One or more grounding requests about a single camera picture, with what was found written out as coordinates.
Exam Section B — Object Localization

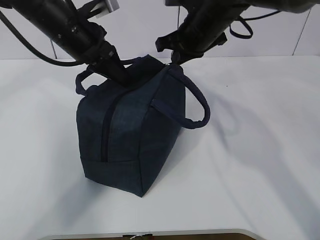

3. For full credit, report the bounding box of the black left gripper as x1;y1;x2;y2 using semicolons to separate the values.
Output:
74;21;131;87

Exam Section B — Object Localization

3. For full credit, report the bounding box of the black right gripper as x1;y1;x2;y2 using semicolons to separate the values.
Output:
155;14;228;65

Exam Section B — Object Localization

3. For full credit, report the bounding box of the navy blue insulated bag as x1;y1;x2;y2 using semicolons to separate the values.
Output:
75;55;211;197

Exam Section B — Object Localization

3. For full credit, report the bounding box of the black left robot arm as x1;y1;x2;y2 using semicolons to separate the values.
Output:
0;0;131;86

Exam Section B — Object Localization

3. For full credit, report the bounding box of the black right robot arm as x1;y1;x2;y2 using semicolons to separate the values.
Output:
155;0;320;65

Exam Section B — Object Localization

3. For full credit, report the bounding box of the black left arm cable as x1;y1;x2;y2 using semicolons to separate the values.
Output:
0;9;81;67

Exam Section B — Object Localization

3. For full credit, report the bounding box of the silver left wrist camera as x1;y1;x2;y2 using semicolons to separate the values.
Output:
101;0;120;13

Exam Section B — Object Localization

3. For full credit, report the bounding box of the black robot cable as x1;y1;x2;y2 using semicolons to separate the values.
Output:
229;9;281;40

